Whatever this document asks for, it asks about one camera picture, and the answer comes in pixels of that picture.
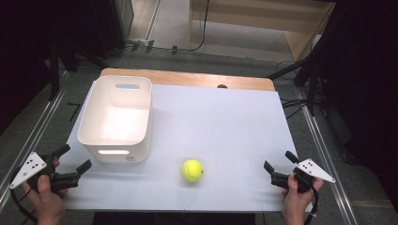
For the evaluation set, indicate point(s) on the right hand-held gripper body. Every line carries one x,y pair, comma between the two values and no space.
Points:
313,170

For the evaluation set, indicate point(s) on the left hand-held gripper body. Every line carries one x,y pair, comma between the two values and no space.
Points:
29,168

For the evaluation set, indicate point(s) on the white plastic storage bin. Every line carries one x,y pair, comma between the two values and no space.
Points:
117,125

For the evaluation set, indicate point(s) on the yellow tennis ball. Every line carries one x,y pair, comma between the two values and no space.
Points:
192,170

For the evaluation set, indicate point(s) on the person's left hand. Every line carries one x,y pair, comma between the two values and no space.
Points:
47,203

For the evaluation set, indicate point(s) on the person's right hand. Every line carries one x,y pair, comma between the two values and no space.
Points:
295,206

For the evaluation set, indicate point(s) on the white table board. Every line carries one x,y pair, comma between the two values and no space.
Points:
225,131

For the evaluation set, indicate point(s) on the black tripod stand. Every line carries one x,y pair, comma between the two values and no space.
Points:
308,84

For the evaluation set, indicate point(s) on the black metal stand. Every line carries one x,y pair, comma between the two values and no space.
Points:
54,68

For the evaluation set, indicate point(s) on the dark cabinet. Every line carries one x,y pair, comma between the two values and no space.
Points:
109,25

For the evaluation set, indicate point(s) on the light wooden shelf unit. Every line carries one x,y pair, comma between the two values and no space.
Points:
266,18

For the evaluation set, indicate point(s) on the metal floor rail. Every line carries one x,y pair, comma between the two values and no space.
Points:
28,143
328,162

